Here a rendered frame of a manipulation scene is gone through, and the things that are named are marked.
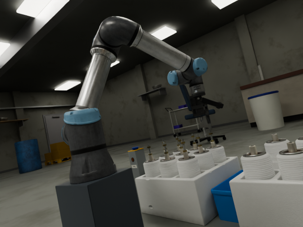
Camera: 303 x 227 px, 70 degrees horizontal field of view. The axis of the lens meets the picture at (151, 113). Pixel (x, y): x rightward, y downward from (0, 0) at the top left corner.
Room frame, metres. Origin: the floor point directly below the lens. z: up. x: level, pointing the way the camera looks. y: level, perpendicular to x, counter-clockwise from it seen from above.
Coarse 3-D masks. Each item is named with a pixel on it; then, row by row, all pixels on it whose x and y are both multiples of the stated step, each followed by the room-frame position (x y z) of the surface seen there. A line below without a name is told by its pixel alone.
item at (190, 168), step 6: (180, 162) 0.95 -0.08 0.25; (186, 162) 0.93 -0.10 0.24; (192, 162) 0.93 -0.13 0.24; (198, 162) 0.97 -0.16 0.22; (180, 168) 0.95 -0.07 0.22; (186, 168) 0.93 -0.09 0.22; (192, 168) 0.93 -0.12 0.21; (198, 168) 0.95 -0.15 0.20; (180, 174) 0.96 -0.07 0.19; (186, 174) 0.94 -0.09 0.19; (192, 174) 0.93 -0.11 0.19; (198, 174) 0.94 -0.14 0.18
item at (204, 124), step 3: (204, 117) 1.12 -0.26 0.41; (204, 120) 1.12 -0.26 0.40; (201, 123) 1.13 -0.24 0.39; (204, 123) 1.12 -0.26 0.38; (207, 123) 1.11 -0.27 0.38; (210, 123) 1.11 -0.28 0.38; (201, 126) 1.13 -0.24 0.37; (204, 126) 1.12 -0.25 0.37; (207, 126) 1.12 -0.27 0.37; (210, 126) 1.11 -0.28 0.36; (210, 129) 1.12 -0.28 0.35
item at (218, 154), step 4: (216, 148) 1.10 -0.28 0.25; (220, 148) 1.10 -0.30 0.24; (212, 152) 1.10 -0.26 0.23; (216, 152) 1.09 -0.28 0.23; (220, 152) 1.10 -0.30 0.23; (224, 152) 1.11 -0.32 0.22; (216, 156) 1.10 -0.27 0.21; (220, 156) 1.09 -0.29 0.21; (224, 156) 1.10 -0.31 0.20; (216, 160) 1.10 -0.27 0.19; (220, 160) 1.09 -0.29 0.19; (224, 160) 1.10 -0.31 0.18
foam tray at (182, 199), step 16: (144, 176) 1.17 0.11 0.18; (160, 176) 1.08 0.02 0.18; (176, 176) 1.00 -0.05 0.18; (208, 176) 0.94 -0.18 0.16; (224, 176) 1.02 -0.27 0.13; (144, 192) 1.11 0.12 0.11; (160, 192) 1.02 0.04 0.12; (176, 192) 0.95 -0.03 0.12; (192, 192) 0.89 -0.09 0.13; (208, 192) 0.92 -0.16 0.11; (144, 208) 1.13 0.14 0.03; (160, 208) 1.04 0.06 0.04; (176, 208) 0.96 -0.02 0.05; (192, 208) 0.90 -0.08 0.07; (208, 208) 0.90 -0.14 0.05
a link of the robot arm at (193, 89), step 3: (201, 84) 1.11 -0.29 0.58; (192, 87) 1.12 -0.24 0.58; (195, 87) 1.11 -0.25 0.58; (198, 87) 1.11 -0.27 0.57; (201, 87) 1.11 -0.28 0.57; (192, 90) 1.12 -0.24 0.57; (195, 90) 1.11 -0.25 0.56; (198, 90) 1.11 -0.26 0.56; (201, 90) 1.11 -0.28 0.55; (204, 90) 1.12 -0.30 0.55; (192, 93) 1.13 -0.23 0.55; (195, 93) 1.12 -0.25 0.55
